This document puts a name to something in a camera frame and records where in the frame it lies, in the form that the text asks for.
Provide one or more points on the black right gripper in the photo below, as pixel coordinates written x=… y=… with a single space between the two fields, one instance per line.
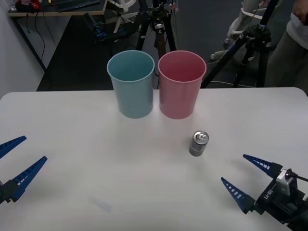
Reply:
x=269 y=199

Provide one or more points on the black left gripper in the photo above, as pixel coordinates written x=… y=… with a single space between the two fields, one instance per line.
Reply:
x=1 y=192

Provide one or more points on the silver grey drink can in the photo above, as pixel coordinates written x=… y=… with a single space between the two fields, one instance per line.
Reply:
x=198 y=145

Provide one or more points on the person's hand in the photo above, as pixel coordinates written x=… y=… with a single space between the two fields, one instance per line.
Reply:
x=300 y=10

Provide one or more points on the pink plastic bin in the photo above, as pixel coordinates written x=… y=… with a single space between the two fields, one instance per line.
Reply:
x=179 y=96

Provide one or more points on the person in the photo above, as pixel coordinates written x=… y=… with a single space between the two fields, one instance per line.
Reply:
x=286 y=55

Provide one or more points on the pale blue plastic bin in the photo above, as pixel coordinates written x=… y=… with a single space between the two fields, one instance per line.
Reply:
x=133 y=96

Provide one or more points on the dark desk with wooden edge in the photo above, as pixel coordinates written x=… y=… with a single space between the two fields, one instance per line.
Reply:
x=79 y=12

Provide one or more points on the black keyboard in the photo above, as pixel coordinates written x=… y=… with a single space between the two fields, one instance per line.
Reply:
x=77 y=4

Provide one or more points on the white swivel chair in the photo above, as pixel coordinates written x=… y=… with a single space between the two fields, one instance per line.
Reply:
x=124 y=16

